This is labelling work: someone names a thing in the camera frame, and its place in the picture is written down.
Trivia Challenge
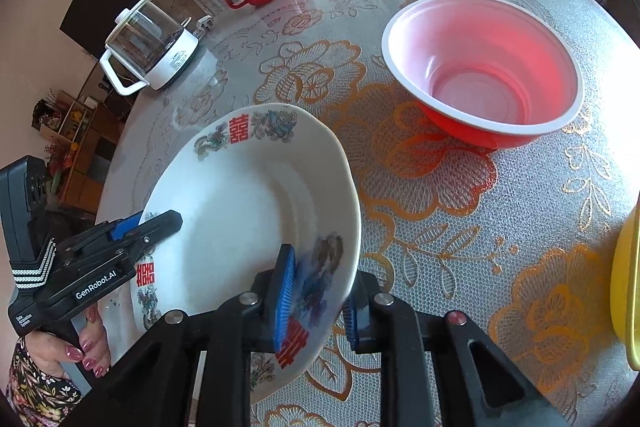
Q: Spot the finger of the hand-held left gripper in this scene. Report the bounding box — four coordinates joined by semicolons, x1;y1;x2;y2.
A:
62;210;184;275
60;213;144;258

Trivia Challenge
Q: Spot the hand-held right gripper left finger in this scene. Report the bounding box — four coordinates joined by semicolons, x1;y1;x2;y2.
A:
85;244;301;427

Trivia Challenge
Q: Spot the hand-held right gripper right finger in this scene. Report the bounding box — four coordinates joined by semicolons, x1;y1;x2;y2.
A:
342;273;571;427

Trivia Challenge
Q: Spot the white plate with dragon print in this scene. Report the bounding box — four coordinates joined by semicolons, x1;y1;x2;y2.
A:
131;103;362;405

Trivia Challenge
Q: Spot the yellow bowl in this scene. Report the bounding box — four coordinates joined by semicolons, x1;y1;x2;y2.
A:
610;207;640;370

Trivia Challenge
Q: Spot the person's left forearm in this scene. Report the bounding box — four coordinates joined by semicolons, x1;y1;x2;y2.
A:
4;337;78;427

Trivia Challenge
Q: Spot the person's left hand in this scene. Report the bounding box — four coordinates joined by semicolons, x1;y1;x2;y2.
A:
26;305;112;378

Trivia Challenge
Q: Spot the wooden cabinet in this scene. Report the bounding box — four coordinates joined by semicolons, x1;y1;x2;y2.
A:
35;62;126;218

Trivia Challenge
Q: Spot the lace patterned tablecloth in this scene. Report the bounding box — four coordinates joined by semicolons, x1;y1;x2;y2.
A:
95;0;640;427

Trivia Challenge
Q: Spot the glass electric kettle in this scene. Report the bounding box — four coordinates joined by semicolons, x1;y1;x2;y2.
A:
99;0;202;96

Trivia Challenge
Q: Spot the red plastic bowl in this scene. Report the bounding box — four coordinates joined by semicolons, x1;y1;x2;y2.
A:
381;0;585;151

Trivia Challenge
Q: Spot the black wall television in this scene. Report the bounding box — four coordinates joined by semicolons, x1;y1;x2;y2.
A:
59;0;158;58

